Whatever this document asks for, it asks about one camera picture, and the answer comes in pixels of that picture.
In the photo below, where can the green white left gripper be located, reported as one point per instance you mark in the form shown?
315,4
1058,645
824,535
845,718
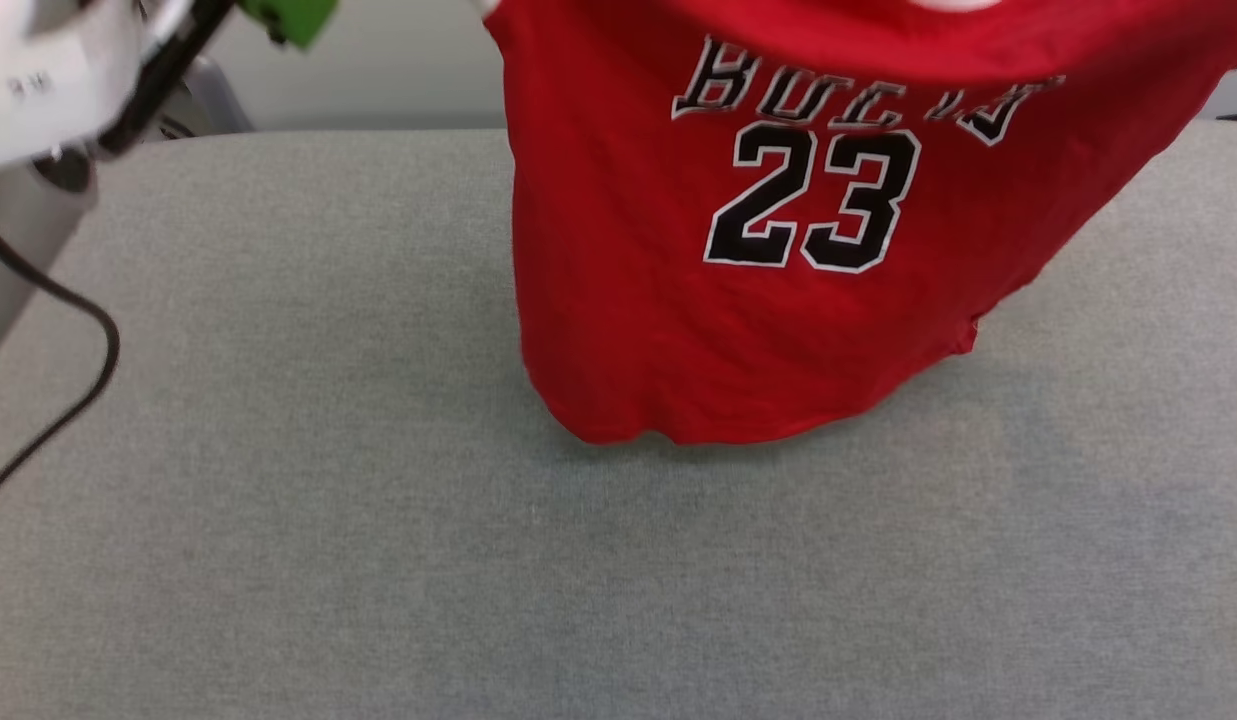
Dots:
293,18

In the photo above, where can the red basketball jersey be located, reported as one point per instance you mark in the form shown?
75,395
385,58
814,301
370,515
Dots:
628,300

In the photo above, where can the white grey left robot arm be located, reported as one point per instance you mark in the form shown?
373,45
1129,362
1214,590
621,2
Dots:
23,250

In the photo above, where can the grey metal frame leg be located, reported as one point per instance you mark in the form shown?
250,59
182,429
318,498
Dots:
213,95

